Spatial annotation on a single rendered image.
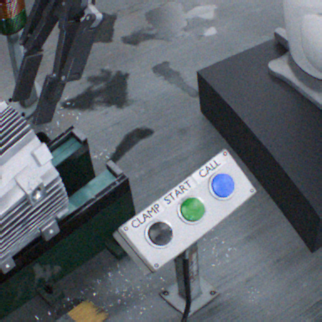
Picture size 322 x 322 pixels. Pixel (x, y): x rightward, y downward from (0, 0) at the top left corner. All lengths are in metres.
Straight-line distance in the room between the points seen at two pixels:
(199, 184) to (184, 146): 0.40
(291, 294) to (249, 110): 0.33
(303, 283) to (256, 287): 0.09
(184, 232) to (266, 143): 0.32
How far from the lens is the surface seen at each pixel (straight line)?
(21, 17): 1.32
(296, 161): 1.22
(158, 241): 0.95
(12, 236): 1.05
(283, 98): 1.30
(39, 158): 1.03
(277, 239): 1.26
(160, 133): 1.40
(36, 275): 1.20
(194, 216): 0.97
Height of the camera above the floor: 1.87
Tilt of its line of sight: 52 degrees down
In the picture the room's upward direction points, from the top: 8 degrees counter-clockwise
